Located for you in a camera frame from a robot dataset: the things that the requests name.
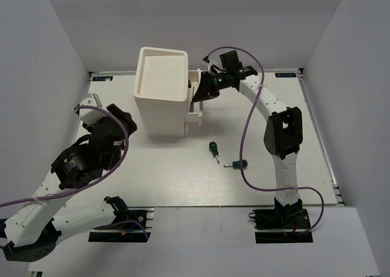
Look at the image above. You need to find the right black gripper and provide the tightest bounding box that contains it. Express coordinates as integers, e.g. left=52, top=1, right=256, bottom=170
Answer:
left=193, top=71, right=230, bottom=103

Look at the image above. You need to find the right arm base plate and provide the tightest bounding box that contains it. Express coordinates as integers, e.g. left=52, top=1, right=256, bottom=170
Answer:
left=248, top=209, right=313, bottom=244

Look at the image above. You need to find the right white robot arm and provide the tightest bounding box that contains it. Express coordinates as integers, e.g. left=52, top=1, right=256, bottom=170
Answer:
left=192, top=47, right=303, bottom=228

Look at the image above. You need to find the wrist white camera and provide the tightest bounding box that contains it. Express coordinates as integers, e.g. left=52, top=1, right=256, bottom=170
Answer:
left=202, top=56, right=218, bottom=73
left=75, top=93, right=107, bottom=127

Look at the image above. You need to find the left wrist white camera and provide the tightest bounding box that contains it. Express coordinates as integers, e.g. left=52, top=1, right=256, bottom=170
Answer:
left=75, top=93, right=107, bottom=127

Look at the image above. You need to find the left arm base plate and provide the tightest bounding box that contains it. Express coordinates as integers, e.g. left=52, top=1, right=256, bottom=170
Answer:
left=88, top=208, right=154, bottom=243

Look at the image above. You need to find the white drawer cabinet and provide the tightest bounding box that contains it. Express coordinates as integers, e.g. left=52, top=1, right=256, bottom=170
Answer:
left=133, top=47, right=204, bottom=137

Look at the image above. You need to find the purple cable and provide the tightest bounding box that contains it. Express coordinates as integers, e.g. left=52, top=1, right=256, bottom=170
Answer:
left=0, top=105, right=130, bottom=209
left=203, top=46, right=324, bottom=236

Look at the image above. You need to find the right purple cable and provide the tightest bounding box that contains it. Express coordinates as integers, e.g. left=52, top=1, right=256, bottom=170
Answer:
left=203, top=46, right=324, bottom=236

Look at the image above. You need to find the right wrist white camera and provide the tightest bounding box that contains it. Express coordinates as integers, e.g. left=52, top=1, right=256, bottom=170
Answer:
left=202, top=56, right=218, bottom=73

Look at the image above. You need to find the green stubby screwdriver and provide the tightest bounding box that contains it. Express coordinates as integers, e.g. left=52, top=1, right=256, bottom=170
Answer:
left=208, top=141, right=220, bottom=164
left=223, top=159, right=248, bottom=169

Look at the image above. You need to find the blue red screwdriver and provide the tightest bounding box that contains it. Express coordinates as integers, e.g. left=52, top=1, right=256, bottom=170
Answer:
left=189, top=87, right=195, bottom=113

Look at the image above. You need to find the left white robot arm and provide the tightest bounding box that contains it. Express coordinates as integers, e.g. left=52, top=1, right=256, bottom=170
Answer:
left=1, top=104, right=137, bottom=262

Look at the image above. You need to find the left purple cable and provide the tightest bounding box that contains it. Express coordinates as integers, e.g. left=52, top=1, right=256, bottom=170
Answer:
left=0, top=105, right=130, bottom=209

